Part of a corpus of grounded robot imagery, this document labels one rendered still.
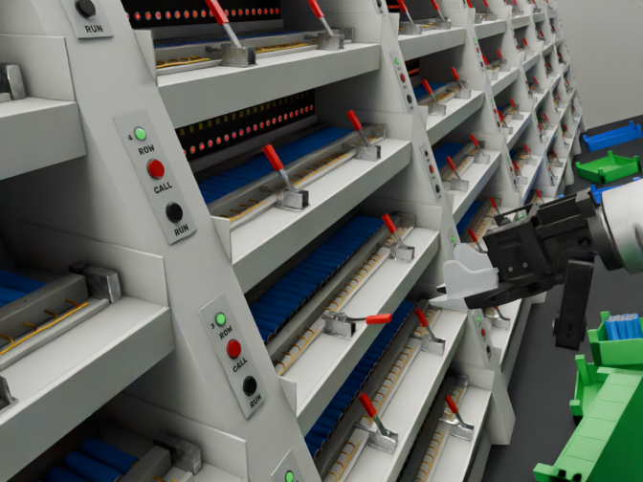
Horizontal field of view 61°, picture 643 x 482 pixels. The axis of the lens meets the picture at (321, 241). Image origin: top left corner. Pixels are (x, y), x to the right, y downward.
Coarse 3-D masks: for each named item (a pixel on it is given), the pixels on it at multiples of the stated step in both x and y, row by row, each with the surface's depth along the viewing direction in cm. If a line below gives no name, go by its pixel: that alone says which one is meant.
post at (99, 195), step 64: (0, 0) 45; (128, 64) 50; (0, 192) 54; (64, 192) 50; (128, 192) 48; (192, 192) 54; (192, 256) 52; (192, 320) 51; (192, 384) 52; (256, 448) 55
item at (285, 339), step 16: (384, 224) 107; (368, 240) 100; (384, 240) 103; (352, 256) 94; (368, 256) 96; (352, 272) 90; (336, 288) 84; (352, 288) 86; (320, 304) 79; (336, 304) 82; (304, 320) 75; (288, 336) 72; (272, 352) 68
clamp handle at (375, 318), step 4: (344, 316) 75; (368, 316) 74; (372, 316) 74; (376, 316) 73; (380, 316) 73; (384, 316) 72; (388, 316) 72; (344, 320) 76; (348, 320) 75; (352, 320) 75; (356, 320) 74; (360, 320) 74; (364, 320) 74; (368, 320) 73; (372, 320) 73; (376, 320) 73; (380, 320) 72; (384, 320) 72; (388, 320) 72
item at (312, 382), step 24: (408, 216) 110; (432, 216) 110; (408, 240) 106; (432, 240) 106; (384, 264) 96; (408, 264) 96; (384, 288) 88; (408, 288) 95; (360, 312) 82; (384, 312) 85; (360, 336) 76; (288, 360) 71; (312, 360) 71; (336, 360) 71; (288, 384) 60; (312, 384) 66; (336, 384) 71; (312, 408) 65
